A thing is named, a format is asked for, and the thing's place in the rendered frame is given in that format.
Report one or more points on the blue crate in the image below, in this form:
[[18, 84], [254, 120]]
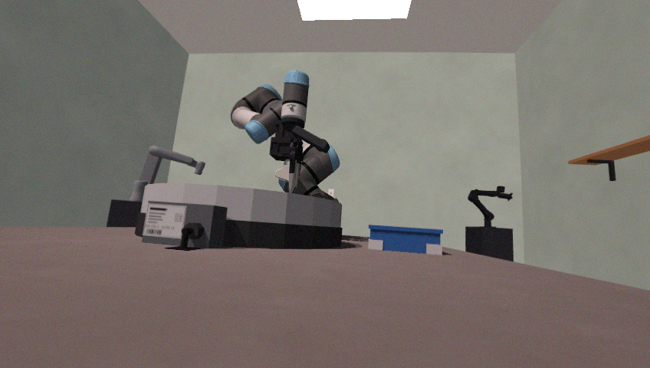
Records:
[[415, 240]]

